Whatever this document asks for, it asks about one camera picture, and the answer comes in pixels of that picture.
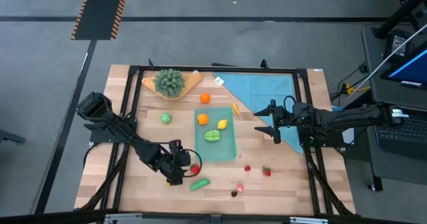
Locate black power adapter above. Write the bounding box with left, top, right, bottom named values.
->
left=383, top=29, right=413, bottom=63

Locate white cable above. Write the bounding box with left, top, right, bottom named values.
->
left=346, top=23, right=427, bottom=101

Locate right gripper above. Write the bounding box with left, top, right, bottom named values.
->
left=254, top=99, right=314, bottom=145

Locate silver metal bracket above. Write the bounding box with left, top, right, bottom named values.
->
left=103, top=212, right=143, bottom=224
left=289, top=216, right=330, bottom=224

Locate green succulent potted plant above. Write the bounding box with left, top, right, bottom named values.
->
left=153, top=68, right=186, bottom=98

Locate teal translucent plastic tupperware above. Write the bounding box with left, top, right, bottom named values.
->
left=193, top=106, right=238, bottom=164

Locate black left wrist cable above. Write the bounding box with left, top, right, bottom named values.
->
left=181, top=148, right=203, bottom=178

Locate black orange-striped floor mat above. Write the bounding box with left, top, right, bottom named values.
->
left=70, top=0, right=130, bottom=41

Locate green pea pod toy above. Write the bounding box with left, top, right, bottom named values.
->
left=189, top=177, right=211, bottom=192

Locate black metal rig frame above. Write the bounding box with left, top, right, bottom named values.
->
left=73, top=59, right=357, bottom=224

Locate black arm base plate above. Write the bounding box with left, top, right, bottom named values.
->
left=89, top=117, right=138, bottom=144
left=298, top=122, right=345, bottom=148

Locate dark furniture leg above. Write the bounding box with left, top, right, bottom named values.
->
left=0, top=129, right=26, bottom=145

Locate yellow power cable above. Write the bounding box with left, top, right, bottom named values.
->
left=343, top=83, right=372, bottom=95

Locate black metal stand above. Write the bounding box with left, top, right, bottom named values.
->
left=372, top=0, right=427, bottom=40

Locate green sliced fruit toy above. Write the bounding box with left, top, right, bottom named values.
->
left=203, top=129, right=222, bottom=142

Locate blue cloth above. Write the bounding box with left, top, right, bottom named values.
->
left=213, top=71, right=305, bottom=155

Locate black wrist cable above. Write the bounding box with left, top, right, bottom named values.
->
left=181, top=148, right=203, bottom=178
left=282, top=95, right=298, bottom=109

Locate grey laptop computer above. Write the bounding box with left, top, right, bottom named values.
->
left=362, top=40, right=427, bottom=185

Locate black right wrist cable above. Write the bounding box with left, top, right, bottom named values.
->
left=282, top=95, right=298, bottom=109

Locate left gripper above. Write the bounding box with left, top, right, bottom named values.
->
left=156, top=139, right=191, bottom=187

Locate dark grey equipment cart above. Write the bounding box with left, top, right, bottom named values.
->
left=361, top=25, right=427, bottom=193

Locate black power cable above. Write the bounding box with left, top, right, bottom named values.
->
left=330, top=60, right=368, bottom=101

